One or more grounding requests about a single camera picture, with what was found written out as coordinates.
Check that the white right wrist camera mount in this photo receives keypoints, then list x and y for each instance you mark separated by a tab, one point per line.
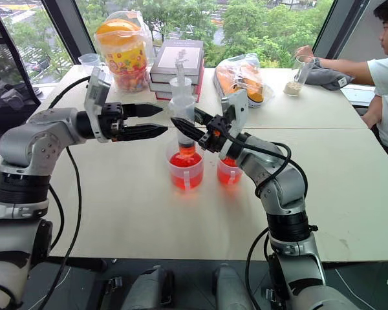
239	106

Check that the grey folded cloth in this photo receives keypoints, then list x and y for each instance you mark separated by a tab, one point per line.
326	77

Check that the black frame stand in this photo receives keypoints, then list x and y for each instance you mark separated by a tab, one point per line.
9	51

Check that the grey rounded shape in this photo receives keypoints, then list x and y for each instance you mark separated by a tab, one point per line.
231	290
148	290

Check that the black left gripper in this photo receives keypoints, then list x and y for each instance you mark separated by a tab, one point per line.
111	117

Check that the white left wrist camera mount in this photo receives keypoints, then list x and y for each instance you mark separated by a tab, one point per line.
95	87

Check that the dark window frame post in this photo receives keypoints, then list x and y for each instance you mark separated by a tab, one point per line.
68	29
336	26

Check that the empty clear measuring cup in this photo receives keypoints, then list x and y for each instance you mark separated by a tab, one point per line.
90	61

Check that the person's right hand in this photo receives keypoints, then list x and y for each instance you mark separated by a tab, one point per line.
304	51

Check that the small cup of red liquid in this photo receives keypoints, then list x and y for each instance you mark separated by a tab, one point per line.
228	174

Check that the grey cover thick book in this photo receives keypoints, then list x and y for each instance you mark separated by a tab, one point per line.
181	58

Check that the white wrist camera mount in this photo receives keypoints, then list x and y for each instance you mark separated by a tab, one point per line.
95	87
239	106

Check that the plastic bag with orange contents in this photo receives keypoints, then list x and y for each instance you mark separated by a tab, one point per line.
245	80

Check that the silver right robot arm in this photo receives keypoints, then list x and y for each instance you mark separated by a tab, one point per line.
284	190

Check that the bagged candy jar orange lid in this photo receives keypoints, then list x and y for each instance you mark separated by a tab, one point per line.
126	55

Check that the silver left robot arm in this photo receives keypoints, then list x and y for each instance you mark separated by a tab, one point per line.
29	142

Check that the large cup of red liquid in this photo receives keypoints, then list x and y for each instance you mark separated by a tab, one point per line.
186	176

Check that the dark book with red edge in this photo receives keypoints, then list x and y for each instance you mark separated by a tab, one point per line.
163	95
158	86

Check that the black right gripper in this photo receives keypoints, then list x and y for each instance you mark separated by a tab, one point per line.
216	134

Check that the clear plastic syringe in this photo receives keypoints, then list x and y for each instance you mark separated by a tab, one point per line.
182	106

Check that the person's right forearm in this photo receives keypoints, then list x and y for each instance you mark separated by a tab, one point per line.
342	68

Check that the person's left hand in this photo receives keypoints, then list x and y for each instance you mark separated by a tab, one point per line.
371	120

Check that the clear cup with beige powder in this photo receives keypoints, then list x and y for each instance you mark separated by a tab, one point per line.
292	88

